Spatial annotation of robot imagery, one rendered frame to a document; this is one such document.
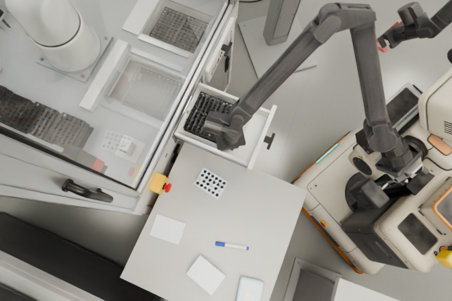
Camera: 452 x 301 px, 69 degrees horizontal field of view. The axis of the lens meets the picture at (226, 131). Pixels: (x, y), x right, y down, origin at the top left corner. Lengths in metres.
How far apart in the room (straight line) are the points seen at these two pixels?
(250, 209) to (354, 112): 1.33
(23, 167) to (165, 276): 0.97
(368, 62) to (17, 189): 0.82
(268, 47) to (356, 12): 1.67
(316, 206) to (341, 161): 0.31
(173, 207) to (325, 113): 1.40
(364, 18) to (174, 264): 1.11
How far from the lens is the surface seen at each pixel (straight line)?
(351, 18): 0.89
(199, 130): 1.37
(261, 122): 1.42
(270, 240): 1.44
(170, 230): 1.42
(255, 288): 1.40
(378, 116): 1.03
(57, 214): 2.41
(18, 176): 0.58
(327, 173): 2.03
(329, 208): 2.01
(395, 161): 1.12
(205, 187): 1.43
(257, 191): 1.44
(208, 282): 1.38
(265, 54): 2.48
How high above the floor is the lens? 2.18
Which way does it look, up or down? 74 degrees down
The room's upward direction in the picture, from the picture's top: 5 degrees clockwise
